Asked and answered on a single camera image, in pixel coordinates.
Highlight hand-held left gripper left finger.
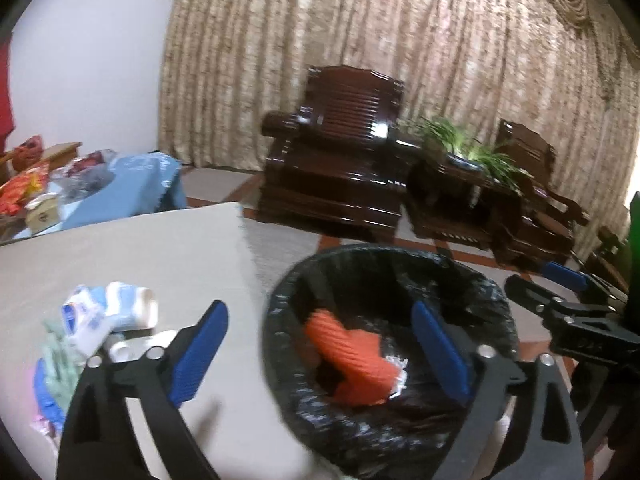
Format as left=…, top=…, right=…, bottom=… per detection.
left=56, top=300, right=230, bottom=480

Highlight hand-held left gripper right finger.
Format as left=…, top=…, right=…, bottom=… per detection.
left=411, top=301, right=586, bottom=480

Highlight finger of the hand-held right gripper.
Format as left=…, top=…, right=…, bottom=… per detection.
left=504, top=275, right=568, bottom=322
left=542, top=261, right=626, bottom=303

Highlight crushed blue white paper cup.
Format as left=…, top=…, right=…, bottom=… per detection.
left=105, top=282, right=160, bottom=333

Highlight black lined trash bin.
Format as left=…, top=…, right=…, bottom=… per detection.
left=261, top=244, right=521, bottom=480

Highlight green rubber glove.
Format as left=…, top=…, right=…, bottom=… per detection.
left=37, top=317, right=83, bottom=411

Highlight white crumpled paper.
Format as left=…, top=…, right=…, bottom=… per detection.
left=382, top=355, right=411, bottom=401

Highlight dark wooden armchair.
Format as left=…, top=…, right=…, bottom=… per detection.
left=492, top=119, right=591, bottom=273
left=257, top=65, right=421, bottom=241

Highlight orange foam net sleeve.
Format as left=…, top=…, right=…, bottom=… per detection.
left=304, top=310, right=403, bottom=407

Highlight dark wooden side table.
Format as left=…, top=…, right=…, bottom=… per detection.
left=405, top=157, right=526, bottom=256

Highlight blue plastic wrapper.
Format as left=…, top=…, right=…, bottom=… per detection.
left=32, top=360, right=66, bottom=431

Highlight green potted plant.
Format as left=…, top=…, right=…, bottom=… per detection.
left=415, top=116, right=521, bottom=186

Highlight blue tablecloth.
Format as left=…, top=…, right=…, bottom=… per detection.
left=15, top=152, right=188, bottom=241

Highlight tissue box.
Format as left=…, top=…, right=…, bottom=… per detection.
left=25, top=194, right=63, bottom=233

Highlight red orange snack packets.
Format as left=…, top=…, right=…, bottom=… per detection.
left=0, top=167, right=51, bottom=216

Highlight light wooden cabinet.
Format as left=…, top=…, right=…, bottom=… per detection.
left=0, top=141, right=83, bottom=181

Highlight beige patterned curtain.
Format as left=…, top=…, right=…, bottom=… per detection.
left=157, top=0, right=640, bottom=211

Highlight red plastic bag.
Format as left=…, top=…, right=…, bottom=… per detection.
left=12, top=135, right=46, bottom=171

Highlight red cloth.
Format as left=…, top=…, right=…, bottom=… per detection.
left=0, top=42, right=15, bottom=146

